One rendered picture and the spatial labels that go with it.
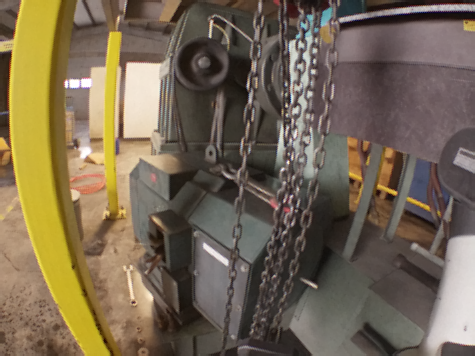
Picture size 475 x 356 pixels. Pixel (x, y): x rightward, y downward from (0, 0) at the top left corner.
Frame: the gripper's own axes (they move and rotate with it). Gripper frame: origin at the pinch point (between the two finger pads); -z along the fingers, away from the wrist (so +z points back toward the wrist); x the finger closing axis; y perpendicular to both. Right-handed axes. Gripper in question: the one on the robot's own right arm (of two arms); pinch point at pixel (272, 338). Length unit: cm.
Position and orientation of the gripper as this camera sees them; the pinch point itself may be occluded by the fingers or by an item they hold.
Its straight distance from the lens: 54.1
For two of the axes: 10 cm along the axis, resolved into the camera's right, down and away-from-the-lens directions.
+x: 9.5, 1.7, -2.4
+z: -2.8, 2.6, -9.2
